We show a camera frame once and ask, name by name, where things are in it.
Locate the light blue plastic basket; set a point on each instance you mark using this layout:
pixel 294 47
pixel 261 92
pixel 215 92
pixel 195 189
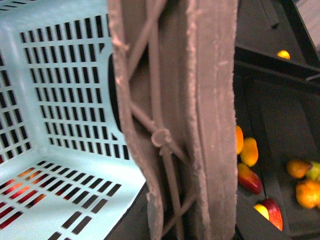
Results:
pixel 66 172

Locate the black fruit display shelf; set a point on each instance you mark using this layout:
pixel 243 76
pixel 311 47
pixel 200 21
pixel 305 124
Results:
pixel 277 102

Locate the yellow mango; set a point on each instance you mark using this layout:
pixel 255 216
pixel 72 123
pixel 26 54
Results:
pixel 249 154

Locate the brown basket handle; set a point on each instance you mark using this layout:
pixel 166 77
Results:
pixel 174 67

